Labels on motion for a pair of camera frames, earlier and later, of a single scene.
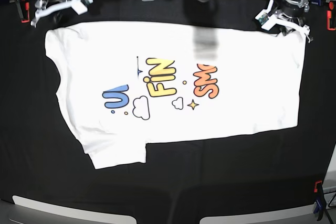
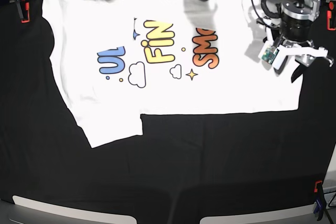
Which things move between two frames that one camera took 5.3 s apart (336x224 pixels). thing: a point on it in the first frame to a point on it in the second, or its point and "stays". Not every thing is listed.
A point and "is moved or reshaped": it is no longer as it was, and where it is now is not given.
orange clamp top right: x=331 y=16 stays
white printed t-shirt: x=123 y=84 is moved or reshaped
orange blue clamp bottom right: x=320 y=203 stays
